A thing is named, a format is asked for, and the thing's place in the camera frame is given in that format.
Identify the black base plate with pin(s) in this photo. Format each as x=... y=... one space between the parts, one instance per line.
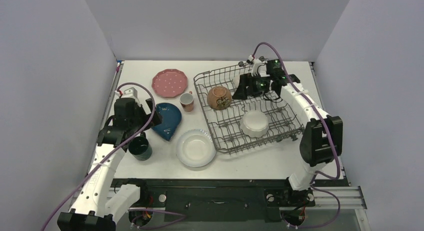
x=224 y=200

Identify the dark green mug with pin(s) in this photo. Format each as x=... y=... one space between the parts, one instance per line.
x=140 y=147

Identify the pink polka dot plate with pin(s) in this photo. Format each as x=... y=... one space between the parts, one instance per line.
x=169 y=83

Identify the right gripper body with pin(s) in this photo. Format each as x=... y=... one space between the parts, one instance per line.
x=243 y=86

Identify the small orange cup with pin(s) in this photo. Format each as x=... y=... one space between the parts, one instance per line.
x=187 y=101

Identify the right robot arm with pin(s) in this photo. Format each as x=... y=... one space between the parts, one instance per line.
x=321 y=142

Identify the brown floral mug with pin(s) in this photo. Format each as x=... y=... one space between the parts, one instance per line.
x=219 y=98

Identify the aluminium rail frame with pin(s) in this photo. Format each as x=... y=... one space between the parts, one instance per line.
x=329 y=215

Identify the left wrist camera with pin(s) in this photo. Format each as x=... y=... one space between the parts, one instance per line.
x=128 y=93

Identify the small white cup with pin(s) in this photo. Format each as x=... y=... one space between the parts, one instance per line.
x=236 y=81

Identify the white fluted bowl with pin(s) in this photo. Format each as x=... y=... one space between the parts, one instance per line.
x=254 y=124

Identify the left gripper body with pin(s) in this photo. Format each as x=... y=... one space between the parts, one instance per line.
x=141 y=119

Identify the grey wire dish rack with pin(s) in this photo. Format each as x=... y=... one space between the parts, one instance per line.
x=242 y=107

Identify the blue leaf-shaped plate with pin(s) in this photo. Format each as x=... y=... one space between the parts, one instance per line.
x=171 y=118

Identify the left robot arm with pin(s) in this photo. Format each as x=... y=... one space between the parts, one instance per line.
x=91 y=211

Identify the white deep plate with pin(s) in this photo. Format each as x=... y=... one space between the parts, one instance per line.
x=195 y=148

